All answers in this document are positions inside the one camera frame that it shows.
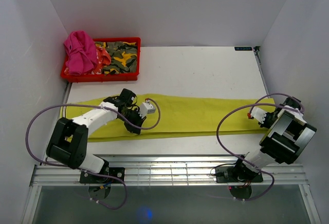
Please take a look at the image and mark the aluminium rail frame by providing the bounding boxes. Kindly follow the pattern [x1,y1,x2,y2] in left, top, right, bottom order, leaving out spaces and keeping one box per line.
[22,47,321,223]

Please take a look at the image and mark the orange patterned garment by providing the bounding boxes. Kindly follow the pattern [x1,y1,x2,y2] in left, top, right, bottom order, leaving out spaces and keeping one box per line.
[91,47,111,74]

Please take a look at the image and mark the pink garment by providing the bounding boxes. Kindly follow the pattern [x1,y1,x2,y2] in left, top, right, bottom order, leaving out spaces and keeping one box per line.
[64,30,97,76]

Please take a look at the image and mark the yellow-green trousers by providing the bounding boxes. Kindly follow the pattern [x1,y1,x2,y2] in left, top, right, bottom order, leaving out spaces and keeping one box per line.
[59,93,277,143]

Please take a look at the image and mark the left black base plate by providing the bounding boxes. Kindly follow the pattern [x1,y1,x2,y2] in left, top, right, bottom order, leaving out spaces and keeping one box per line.
[79,166,125,184]

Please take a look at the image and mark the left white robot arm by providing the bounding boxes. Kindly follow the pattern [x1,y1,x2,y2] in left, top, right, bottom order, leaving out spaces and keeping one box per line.
[46,89,154,183]

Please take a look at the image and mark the red plastic bin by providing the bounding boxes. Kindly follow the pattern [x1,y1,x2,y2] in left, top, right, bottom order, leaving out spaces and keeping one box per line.
[61,37,141,83]

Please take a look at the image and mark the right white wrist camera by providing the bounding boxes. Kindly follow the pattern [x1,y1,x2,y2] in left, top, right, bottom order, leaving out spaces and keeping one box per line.
[247,107,267,124]

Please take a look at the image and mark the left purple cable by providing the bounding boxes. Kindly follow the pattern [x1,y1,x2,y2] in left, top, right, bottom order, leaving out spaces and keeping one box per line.
[25,98,162,210]

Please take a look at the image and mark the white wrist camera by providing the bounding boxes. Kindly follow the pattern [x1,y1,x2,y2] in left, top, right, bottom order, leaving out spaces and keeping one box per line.
[247,107,267,124]
[139,99,156,118]

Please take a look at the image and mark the blue table label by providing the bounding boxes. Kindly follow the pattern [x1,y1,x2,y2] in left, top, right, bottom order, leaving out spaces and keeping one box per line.
[234,46,253,51]

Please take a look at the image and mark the camouflage garment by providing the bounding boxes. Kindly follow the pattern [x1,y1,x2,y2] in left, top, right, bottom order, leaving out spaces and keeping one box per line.
[95,41,138,76]

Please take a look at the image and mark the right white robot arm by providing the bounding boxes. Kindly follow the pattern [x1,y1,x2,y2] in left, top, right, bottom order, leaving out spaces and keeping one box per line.
[231,97,317,181]

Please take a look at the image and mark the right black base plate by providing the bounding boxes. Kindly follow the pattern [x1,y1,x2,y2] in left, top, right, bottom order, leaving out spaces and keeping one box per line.
[211,163,263,183]

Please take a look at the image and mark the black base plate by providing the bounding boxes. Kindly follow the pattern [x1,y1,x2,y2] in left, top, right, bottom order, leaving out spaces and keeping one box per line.
[211,163,263,183]
[79,166,125,184]

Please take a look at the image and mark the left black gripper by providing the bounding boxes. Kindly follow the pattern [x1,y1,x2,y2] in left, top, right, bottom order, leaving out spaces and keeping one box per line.
[119,108,145,134]

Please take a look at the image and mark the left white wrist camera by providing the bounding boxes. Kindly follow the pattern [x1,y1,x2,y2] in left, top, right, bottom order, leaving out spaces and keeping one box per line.
[139,99,156,118]

